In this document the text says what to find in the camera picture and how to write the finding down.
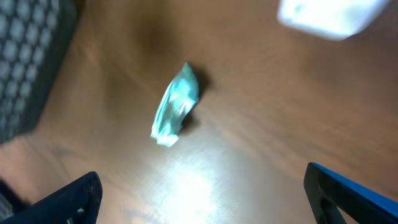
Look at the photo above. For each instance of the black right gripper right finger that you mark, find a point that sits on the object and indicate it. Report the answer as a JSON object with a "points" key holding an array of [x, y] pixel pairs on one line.
{"points": [[330, 193]]}

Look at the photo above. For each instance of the grey plastic mesh basket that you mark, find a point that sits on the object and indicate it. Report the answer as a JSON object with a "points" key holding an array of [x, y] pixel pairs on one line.
{"points": [[35, 35]]}

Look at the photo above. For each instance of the teal snack packet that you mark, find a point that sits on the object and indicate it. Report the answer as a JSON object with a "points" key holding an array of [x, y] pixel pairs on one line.
{"points": [[181, 95]]}

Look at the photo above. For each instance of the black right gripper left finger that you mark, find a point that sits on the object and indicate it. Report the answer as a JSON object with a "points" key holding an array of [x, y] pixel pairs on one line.
{"points": [[77, 202]]}

